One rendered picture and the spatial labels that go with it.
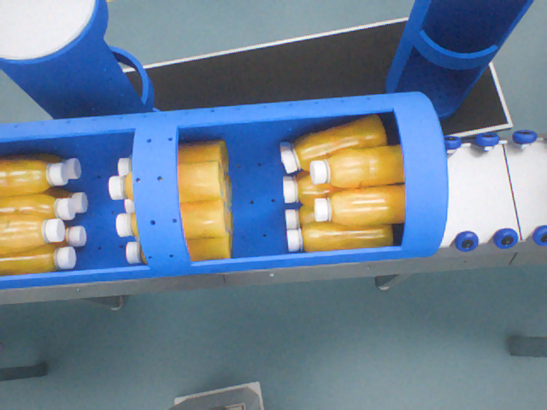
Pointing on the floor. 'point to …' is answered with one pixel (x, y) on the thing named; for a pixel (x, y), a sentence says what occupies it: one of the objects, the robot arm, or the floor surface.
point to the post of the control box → (21, 372)
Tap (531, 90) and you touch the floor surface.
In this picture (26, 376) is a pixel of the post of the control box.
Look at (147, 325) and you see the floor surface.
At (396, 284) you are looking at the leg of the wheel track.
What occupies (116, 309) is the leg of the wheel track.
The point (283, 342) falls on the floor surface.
